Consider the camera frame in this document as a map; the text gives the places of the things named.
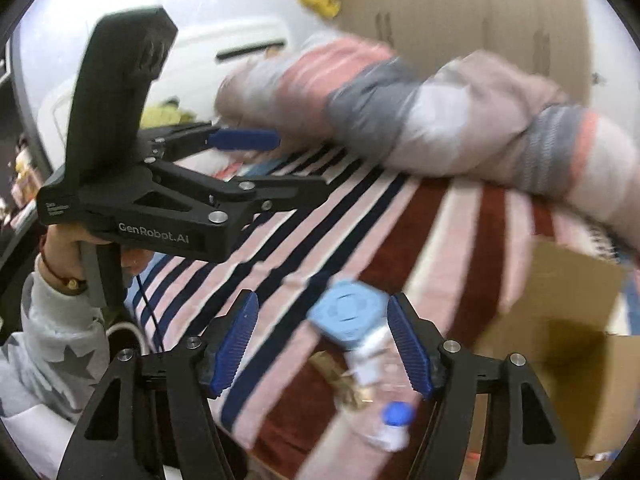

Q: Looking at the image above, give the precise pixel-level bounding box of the light blue square device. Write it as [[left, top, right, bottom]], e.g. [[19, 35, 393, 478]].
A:
[[307, 281, 390, 350]]

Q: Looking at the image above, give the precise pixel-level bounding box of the clear bottle blue cap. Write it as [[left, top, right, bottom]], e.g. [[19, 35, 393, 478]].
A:
[[336, 325, 419, 453]]

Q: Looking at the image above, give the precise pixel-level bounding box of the gold rectangular box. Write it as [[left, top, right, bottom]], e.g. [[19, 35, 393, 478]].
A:
[[308, 351, 373, 411]]

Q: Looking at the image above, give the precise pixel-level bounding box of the person's left hand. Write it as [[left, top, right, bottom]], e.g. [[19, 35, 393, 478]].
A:
[[38, 224, 110, 294]]

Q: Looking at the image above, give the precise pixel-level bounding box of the avocado plush toy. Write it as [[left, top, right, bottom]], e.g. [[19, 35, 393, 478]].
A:
[[140, 99, 196, 129]]

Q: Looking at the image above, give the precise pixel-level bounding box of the striped pink red blanket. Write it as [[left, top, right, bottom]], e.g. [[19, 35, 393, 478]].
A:
[[126, 146, 639, 479]]

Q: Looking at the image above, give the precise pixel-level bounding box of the brown cardboard box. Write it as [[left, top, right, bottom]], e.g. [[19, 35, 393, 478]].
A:
[[474, 240, 639, 457]]

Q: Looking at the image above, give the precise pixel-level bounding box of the white bed headboard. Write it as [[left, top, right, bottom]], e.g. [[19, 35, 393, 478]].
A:
[[37, 16, 293, 169]]

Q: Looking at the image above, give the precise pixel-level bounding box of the grey star-print left sleeve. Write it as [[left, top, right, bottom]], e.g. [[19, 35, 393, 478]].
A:
[[1, 270, 110, 422]]

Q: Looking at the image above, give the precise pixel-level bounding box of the striped pink grey duvet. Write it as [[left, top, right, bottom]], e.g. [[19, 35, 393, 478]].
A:
[[215, 32, 639, 246]]

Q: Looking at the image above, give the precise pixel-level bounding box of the beige wooden wardrobe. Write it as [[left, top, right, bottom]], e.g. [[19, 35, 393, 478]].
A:
[[337, 0, 591, 104]]

